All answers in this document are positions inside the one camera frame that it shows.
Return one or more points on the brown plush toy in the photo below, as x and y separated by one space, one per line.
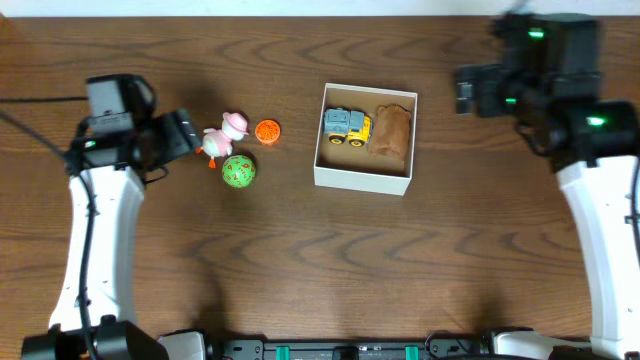
390 137

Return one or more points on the yellow grey toy truck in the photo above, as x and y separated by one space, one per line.
347 126

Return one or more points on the white cardboard box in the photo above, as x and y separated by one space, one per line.
353 168

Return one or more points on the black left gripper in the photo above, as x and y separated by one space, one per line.
181 132

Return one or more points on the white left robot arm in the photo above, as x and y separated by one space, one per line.
95 314

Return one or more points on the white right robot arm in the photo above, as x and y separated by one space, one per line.
593 150

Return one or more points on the pink toy duck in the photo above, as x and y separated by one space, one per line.
218 142

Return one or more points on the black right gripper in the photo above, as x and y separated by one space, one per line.
494 78

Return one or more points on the orange ridged toy ball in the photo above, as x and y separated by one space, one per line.
268 132

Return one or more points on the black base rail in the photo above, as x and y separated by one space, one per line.
350 350

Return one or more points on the green numbered ball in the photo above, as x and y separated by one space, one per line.
238 171

